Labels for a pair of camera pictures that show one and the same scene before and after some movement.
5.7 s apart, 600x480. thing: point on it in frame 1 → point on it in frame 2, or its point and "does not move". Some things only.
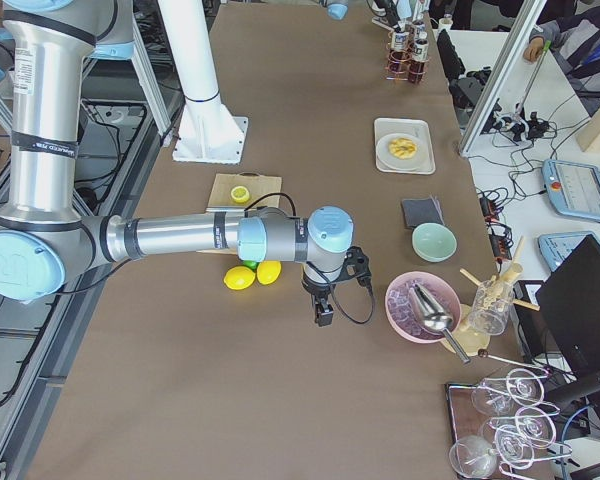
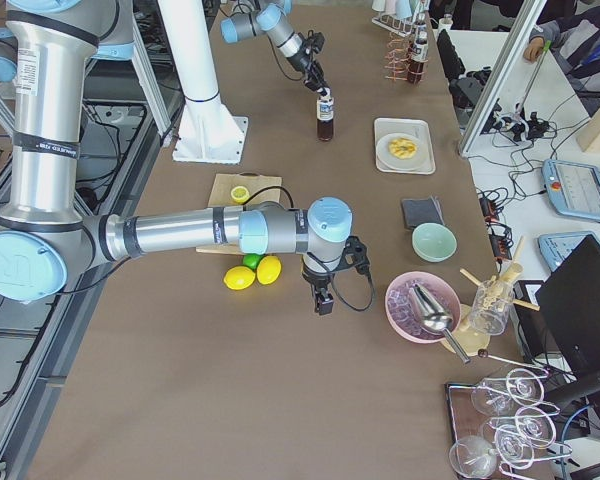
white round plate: [399, 151] does not move
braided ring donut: [402, 148] does not move
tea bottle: [400, 59] → [325, 108]
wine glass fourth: [472, 456] does not move
